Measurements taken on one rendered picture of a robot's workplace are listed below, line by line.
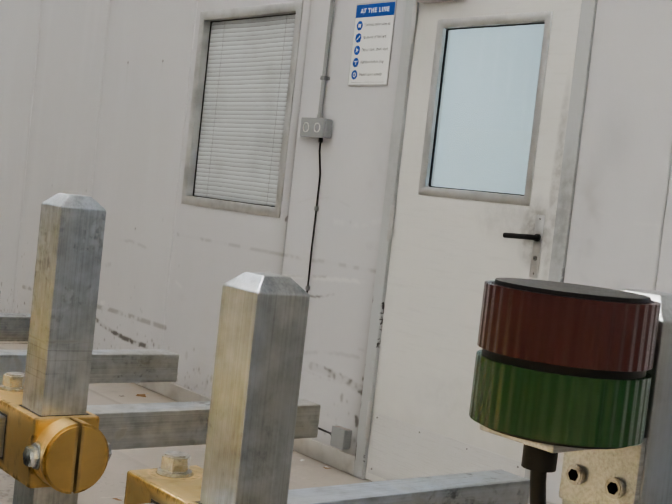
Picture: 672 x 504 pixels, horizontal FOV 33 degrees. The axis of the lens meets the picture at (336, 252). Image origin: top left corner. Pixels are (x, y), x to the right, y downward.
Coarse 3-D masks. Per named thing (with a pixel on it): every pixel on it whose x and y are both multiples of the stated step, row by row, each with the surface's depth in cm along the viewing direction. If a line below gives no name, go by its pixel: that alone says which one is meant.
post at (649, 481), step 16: (656, 352) 40; (656, 368) 40; (656, 384) 40; (656, 400) 40; (656, 416) 40; (656, 432) 40; (656, 448) 40; (656, 464) 40; (656, 480) 40; (640, 496) 40; (656, 496) 40
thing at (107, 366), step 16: (0, 352) 109; (16, 352) 110; (96, 352) 115; (112, 352) 116; (128, 352) 117; (144, 352) 118; (160, 352) 120; (0, 368) 108; (16, 368) 109; (96, 368) 114; (112, 368) 115; (128, 368) 116; (144, 368) 117; (160, 368) 119; (176, 368) 120; (0, 384) 108
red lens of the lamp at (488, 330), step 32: (480, 320) 39; (512, 320) 37; (544, 320) 36; (576, 320) 36; (608, 320) 36; (640, 320) 37; (512, 352) 37; (544, 352) 36; (576, 352) 36; (608, 352) 36; (640, 352) 37
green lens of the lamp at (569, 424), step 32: (480, 352) 40; (480, 384) 38; (512, 384) 37; (544, 384) 36; (576, 384) 36; (608, 384) 36; (640, 384) 37; (480, 416) 38; (512, 416) 37; (544, 416) 36; (576, 416) 36; (608, 416) 36; (640, 416) 37
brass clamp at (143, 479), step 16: (128, 480) 67; (144, 480) 66; (160, 480) 66; (176, 480) 66; (192, 480) 67; (128, 496) 67; (144, 496) 66; (160, 496) 64; (176, 496) 63; (192, 496) 64
